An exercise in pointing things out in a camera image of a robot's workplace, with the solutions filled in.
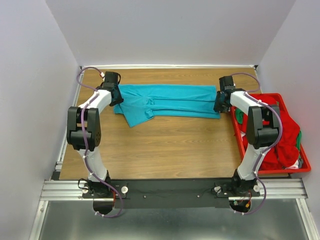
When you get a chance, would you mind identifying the teal t shirt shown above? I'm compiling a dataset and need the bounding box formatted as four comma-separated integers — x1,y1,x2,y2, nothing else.
113,84,220,128

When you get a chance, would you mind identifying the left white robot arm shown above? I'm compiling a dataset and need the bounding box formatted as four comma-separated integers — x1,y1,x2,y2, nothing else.
66,71,124,198

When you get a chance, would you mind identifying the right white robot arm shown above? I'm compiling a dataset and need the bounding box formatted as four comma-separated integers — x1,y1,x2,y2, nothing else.
213,75,283,196

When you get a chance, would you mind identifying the green t shirt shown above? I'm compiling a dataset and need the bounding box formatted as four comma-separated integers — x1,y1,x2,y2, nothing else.
235,108,247,125

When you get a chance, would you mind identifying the red t shirt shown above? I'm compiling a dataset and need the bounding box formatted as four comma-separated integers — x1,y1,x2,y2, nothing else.
234,93,302,171

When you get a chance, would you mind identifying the red plastic bin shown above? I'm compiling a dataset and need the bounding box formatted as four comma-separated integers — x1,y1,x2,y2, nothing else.
230,93,311,175

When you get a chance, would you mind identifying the grey white garment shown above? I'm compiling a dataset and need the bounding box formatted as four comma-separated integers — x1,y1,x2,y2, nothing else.
286,157,304,170

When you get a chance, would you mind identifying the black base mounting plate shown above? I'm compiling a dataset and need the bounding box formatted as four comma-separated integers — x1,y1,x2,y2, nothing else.
80,177,260,214

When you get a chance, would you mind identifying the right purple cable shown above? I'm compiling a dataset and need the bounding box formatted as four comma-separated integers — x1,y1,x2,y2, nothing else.
232,72,284,216

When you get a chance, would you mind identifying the purple cable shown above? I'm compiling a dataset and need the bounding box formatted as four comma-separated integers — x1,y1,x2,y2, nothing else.
76,66,125,219
232,72,284,216

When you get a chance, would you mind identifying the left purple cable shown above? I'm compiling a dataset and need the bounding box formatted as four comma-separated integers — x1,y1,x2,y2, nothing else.
76,66,125,219

